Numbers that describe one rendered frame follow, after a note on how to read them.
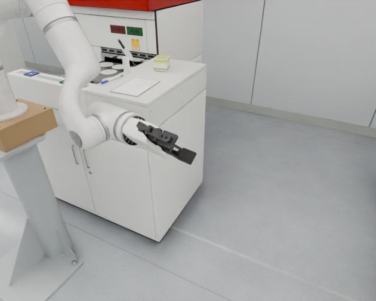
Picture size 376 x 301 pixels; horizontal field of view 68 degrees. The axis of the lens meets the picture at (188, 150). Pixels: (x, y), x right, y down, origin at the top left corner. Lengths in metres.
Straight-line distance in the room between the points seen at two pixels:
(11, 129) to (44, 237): 0.72
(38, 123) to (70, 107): 0.67
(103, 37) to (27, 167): 1.02
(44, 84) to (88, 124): 0.91
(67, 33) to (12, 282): 1.44
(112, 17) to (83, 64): 1.26
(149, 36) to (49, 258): 1.45
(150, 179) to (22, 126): 0.61
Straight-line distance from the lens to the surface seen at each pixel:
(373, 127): 3.32
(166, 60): 1.55
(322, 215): 2.20
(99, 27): 2.09
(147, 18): 1.84
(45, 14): 0.80
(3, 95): 1.37
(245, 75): 3.26
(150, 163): 1.35
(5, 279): 1.95
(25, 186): 1.56
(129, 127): 0.66
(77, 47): 0.77
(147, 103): 1.20
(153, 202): 1.51
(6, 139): 1.32
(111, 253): 1.85
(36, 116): 1.36
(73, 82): 0.73
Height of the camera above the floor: 1.45
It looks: 34 degrees down
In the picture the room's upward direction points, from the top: straight up
